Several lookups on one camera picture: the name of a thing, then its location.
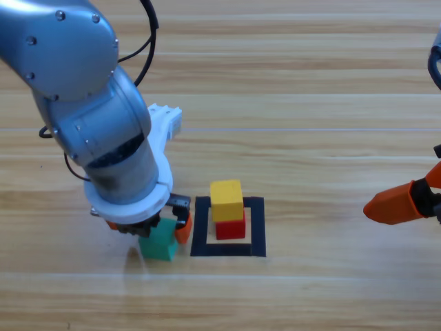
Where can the red wooden block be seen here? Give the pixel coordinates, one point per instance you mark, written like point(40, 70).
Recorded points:
point(231, 229)

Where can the yellow wooden block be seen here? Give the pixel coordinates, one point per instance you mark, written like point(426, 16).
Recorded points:
point(225, 203)

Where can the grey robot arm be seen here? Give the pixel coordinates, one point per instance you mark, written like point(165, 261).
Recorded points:
point(69, 51)

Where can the black tape square outline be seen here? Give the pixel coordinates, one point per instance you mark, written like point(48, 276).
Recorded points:
point(227, 250)

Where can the green wooden block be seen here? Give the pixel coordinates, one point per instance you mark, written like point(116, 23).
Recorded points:
point(160, 248)

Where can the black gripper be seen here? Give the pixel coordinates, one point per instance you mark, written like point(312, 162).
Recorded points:
point(181, 205)
point(438, 151)

